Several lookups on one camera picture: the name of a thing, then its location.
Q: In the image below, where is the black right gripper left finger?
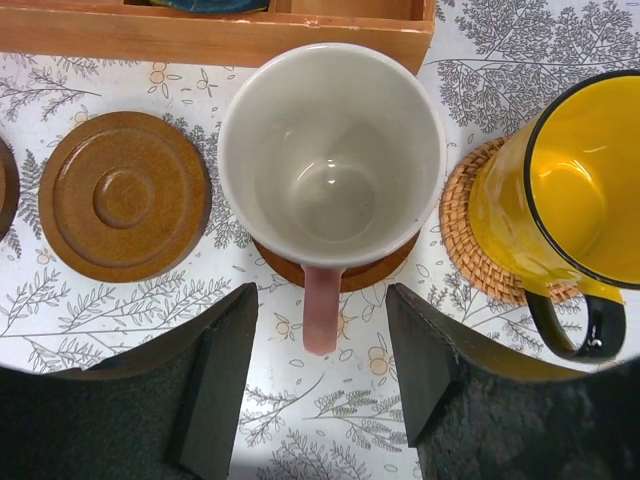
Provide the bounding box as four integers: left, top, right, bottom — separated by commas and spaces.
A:
1, 283, 258, 479

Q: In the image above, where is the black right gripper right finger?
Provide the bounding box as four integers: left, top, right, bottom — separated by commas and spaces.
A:
386, 284, 639, 479

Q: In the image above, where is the brown wooden coaster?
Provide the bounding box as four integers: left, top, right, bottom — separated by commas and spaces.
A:
253, 231, 420, 293
0, 140, 20, 240
38, 111, 212, 283

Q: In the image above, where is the woven rattan coaster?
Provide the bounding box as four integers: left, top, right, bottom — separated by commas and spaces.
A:
438, 135, 586, 305

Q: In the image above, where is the yellow black mug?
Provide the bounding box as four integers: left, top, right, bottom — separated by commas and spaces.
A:
468, 70, 639, 363

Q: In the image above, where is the pink ceramic mug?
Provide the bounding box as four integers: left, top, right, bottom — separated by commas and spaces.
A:
217, 42, 447, 355

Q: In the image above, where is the orange wooden compartment box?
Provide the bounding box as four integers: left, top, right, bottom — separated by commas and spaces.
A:
1, 1, 436, 73

